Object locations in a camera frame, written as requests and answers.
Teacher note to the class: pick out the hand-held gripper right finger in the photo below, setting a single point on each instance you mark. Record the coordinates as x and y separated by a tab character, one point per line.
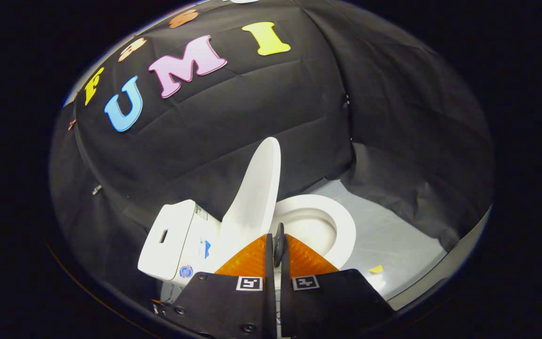
286	301

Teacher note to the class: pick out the black lid lifter knob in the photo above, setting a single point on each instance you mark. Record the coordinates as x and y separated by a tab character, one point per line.
279	245

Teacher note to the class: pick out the white toilet lid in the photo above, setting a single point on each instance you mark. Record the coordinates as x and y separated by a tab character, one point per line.
257	197

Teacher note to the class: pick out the yellow tape piece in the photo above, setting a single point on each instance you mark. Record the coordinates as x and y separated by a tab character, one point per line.
377	269

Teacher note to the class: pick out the white toilet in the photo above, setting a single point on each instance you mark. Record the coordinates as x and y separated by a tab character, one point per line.
172	240

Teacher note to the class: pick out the silver cloth clip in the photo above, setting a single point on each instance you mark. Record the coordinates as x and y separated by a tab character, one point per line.
96	189

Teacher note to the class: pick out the black backdrop cloth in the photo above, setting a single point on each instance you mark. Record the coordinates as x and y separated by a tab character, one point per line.
252	117

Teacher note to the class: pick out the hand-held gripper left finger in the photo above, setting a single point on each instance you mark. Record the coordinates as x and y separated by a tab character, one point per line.
271	292

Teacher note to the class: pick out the white toilet seat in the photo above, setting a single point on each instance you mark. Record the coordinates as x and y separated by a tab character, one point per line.
341	226

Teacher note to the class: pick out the pink cloth clip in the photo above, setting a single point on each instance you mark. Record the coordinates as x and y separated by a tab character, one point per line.
72	125

